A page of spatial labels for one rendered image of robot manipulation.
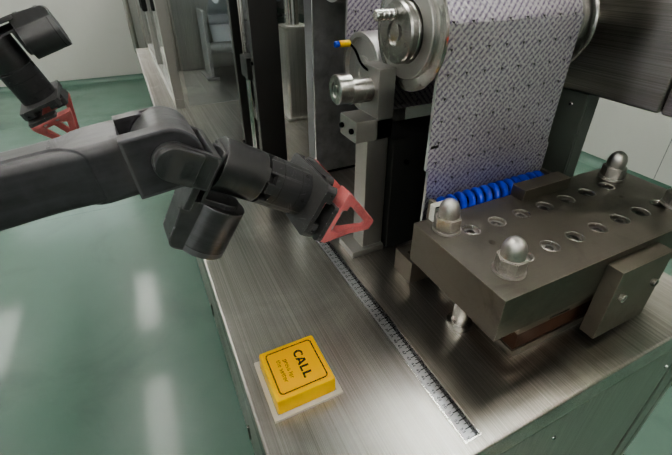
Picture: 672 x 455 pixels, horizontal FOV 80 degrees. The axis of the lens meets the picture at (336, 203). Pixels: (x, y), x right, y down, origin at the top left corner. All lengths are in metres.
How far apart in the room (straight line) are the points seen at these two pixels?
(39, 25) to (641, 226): 0.93
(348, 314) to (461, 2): 0.42
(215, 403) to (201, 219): 1.24
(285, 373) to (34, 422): 1.41
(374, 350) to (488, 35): 0.42
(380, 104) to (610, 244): 0.34
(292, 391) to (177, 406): 1.19
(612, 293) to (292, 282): 0.42
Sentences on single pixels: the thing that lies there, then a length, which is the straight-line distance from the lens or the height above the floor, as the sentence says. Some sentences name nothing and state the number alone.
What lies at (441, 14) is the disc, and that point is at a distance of 0.51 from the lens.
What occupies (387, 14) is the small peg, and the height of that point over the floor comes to 1.27.
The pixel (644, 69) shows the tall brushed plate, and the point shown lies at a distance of 0.75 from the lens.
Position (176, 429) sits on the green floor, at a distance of 1.62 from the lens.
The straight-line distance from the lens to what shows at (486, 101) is 0.59.
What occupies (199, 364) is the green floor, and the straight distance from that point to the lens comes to 1.74.
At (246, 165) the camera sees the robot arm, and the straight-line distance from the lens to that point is 0.41.
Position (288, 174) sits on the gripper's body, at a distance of 0.44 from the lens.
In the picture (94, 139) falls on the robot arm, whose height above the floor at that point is 1.20.
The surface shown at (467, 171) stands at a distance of 0.62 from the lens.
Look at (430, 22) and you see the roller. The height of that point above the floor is 1.27.
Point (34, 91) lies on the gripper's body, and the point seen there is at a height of 1.14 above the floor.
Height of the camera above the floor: 1.33
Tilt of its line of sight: 31 degrees down
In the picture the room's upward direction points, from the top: straight up
